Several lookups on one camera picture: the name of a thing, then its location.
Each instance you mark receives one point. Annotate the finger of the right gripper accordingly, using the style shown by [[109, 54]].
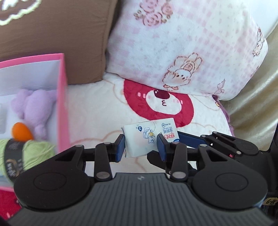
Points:
[[154, 159], [191, 140]]

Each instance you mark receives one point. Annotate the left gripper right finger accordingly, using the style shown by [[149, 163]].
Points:
[[174, 155]]

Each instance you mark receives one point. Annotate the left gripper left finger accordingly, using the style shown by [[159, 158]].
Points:
[[105, 153]]

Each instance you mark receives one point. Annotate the white tissue packet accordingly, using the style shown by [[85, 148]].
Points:
[[141, 138]]

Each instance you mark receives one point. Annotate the purple plush toy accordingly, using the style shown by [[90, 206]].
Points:
[[35, 108]]

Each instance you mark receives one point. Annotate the cartoon bear fleece blanket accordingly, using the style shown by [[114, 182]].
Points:
[[98, 111]]

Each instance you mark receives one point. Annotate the cream bed headboard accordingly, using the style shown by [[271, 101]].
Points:
[[253, 112]]

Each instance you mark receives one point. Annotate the orange makeup sponge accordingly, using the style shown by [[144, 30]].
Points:
[[20, 132]]

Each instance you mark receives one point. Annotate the green yarn ball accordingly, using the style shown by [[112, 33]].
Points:
[[24, 155]]

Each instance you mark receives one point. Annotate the pink checked bunny pillow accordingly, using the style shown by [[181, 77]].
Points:
[[190, 47]]

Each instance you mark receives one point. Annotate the pink storage box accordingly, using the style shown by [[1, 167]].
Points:
[[41, 72]]

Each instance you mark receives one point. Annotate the brown embroidered pillow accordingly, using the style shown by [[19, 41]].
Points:
[[77, 29]]

